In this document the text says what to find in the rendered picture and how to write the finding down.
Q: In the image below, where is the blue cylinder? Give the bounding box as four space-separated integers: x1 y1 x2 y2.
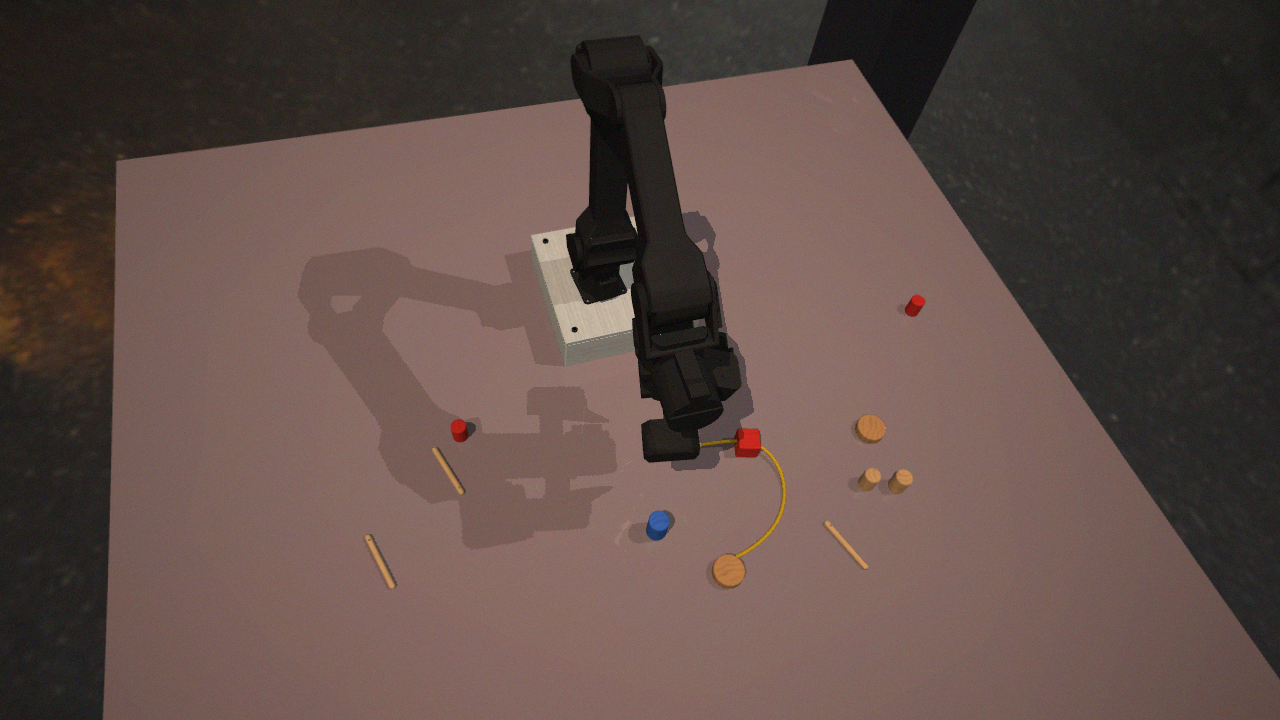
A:
646 510 669 541

